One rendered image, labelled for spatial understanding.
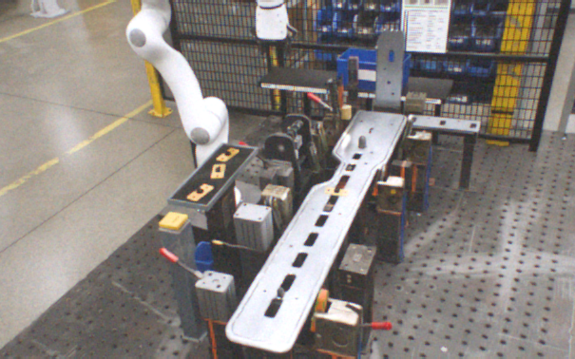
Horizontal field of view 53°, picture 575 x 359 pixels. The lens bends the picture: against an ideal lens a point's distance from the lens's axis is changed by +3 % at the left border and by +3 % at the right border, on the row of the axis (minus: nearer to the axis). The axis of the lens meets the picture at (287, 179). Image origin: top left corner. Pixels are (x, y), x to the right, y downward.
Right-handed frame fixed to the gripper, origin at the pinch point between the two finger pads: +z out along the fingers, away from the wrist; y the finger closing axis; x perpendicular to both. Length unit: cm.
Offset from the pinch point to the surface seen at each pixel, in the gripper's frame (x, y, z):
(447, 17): 90, 43, 15
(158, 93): 202, -208, 123
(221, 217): -40, -6, 42
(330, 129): 32, 7, 45
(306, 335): -56, 27, 69
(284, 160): -10.8, 4.6, 35.7
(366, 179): 0, 31, 45
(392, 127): 41, 31, 46
